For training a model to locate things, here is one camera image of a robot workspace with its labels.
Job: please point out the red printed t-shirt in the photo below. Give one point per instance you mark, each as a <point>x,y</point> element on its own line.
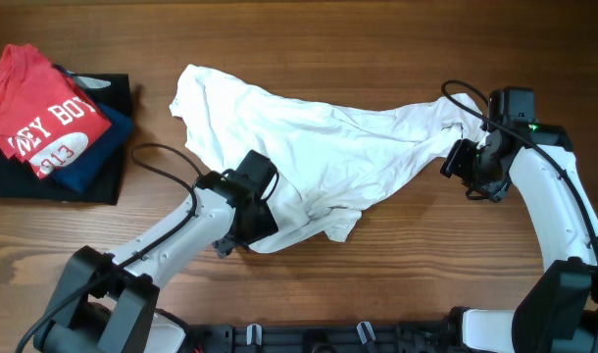
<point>46,120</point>

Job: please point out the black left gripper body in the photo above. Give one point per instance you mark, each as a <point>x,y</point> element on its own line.
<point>260,223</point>

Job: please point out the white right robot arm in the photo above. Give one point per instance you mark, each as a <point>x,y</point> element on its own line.
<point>560,313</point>

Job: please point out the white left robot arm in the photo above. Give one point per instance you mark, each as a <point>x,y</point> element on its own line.
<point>107,302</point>

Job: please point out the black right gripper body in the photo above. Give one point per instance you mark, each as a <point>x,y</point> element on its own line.
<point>470,165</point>

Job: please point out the blue folded t-shirt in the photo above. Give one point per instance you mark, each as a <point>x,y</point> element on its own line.
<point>70,165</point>

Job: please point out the black folded t-shirt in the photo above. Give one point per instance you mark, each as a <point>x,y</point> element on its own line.
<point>96,176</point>

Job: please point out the white t-shirt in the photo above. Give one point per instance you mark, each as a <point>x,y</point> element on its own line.
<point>334,162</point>

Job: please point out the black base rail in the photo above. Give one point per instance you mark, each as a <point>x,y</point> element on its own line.
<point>408,337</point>

